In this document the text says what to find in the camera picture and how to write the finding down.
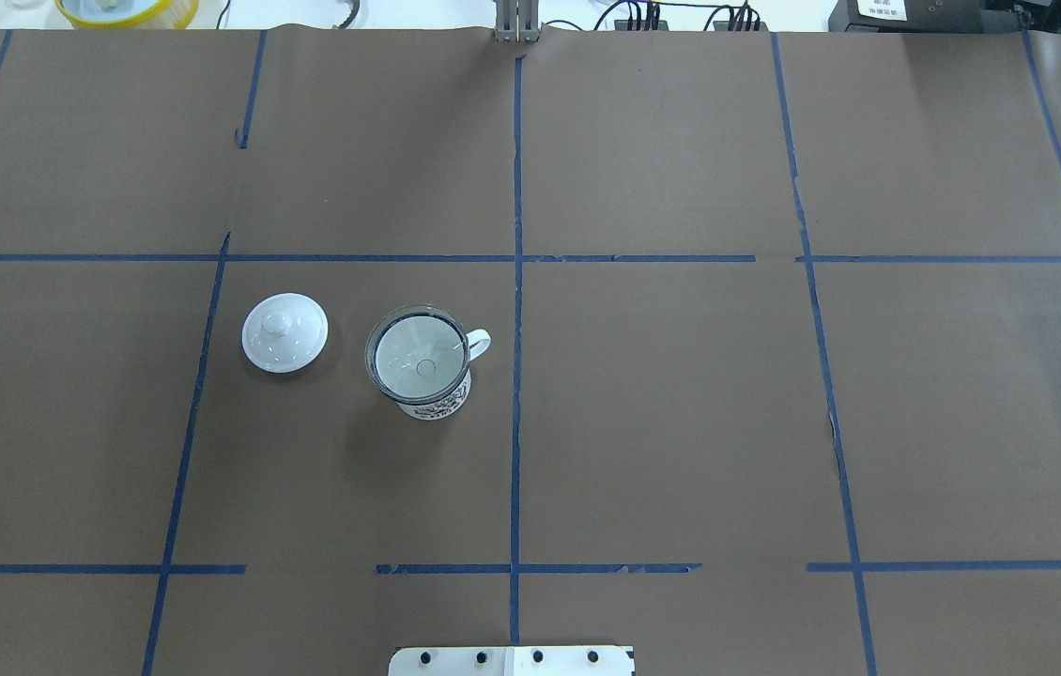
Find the white enamel cup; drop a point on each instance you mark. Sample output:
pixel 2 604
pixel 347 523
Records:
pixel 427 371

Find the brown paper table cover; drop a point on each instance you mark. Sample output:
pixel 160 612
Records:
pixel 743 351

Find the white enamel cup lid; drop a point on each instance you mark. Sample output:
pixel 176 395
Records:
pixel 284 333

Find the aluminium frame post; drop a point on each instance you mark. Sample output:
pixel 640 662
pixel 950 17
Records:
pixel 517 21

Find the yellow tape roll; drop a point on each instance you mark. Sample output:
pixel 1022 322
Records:
pixel 128 15

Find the black box device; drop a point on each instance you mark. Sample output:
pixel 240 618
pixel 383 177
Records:
pixel 948 17

